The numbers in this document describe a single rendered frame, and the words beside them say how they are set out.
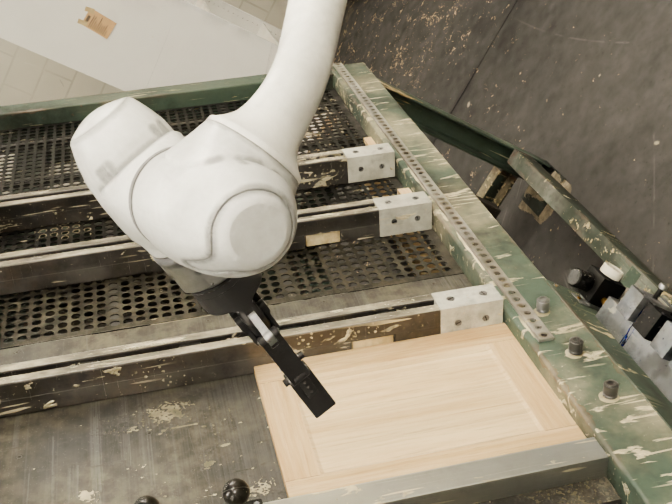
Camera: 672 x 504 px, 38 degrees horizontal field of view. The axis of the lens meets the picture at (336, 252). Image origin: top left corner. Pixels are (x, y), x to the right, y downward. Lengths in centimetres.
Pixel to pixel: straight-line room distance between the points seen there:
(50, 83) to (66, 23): 160
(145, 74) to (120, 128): 445
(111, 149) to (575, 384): 99
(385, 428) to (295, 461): 16
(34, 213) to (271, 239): 166
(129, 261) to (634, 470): 115
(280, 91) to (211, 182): 12
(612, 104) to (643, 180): 39
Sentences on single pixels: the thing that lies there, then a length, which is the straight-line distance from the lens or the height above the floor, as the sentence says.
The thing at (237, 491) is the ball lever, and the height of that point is 144.
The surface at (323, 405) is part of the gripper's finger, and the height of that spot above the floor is 144.
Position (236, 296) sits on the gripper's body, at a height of 162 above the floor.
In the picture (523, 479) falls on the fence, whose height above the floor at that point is 101.
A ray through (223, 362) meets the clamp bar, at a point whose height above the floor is 136.
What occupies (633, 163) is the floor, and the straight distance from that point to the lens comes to 323.
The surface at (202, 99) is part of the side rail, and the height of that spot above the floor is 125.
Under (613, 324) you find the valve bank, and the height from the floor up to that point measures 74.
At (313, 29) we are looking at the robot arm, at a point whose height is 168.
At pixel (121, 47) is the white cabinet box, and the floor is 121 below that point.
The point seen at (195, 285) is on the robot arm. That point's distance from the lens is 102.
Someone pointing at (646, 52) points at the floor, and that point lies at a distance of 344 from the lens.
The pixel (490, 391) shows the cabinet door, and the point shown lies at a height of 97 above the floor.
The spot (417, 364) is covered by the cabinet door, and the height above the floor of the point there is 106.
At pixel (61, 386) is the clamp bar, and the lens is 177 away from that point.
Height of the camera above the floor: 196
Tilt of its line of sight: 24 degrees down
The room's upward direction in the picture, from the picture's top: 68 degrees counter-clockwise
